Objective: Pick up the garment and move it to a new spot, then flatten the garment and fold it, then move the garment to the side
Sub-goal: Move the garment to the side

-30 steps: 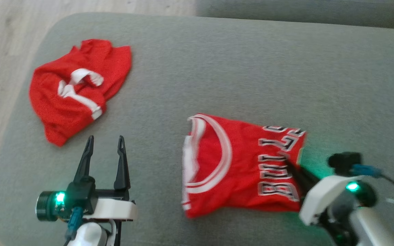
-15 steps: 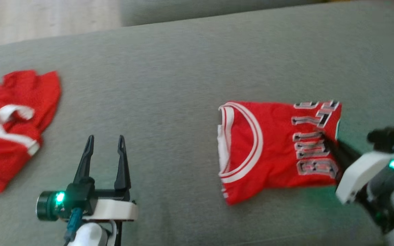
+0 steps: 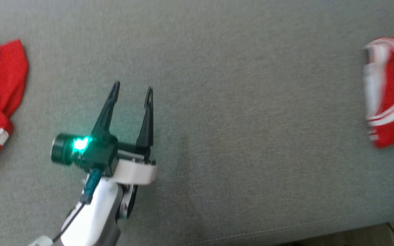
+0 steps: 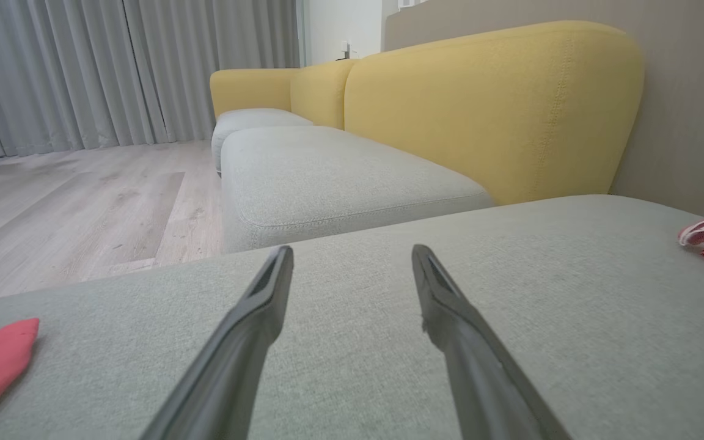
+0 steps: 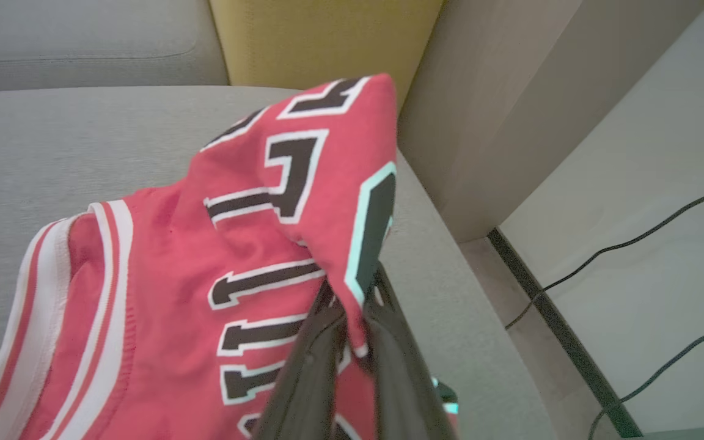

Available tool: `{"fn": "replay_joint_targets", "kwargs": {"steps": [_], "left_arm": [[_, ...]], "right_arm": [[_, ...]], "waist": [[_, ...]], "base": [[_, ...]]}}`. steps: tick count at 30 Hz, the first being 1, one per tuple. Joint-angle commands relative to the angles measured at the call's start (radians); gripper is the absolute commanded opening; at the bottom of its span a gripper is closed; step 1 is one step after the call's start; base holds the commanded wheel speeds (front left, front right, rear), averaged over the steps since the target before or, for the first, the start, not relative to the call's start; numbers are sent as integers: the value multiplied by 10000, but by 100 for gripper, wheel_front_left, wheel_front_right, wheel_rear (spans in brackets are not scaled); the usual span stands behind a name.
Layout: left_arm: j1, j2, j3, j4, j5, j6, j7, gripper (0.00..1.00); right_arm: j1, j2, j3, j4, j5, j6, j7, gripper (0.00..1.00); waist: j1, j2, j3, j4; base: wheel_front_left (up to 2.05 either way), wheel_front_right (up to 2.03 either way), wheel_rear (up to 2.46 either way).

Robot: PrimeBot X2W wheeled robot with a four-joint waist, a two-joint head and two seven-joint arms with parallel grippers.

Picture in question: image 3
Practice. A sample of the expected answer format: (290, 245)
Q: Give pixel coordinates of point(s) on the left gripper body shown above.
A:
(135, 171)

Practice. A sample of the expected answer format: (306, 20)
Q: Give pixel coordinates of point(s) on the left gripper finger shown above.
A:
(146, 130)
(106, 112)

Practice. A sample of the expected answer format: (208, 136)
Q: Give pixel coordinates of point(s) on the red garment with white collar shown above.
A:
(2, 68)

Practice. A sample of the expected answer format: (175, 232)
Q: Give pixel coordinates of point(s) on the red garment with white stripes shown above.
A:
(393, 85)

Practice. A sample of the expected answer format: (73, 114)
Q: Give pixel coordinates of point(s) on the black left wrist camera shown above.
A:
(62, 150)

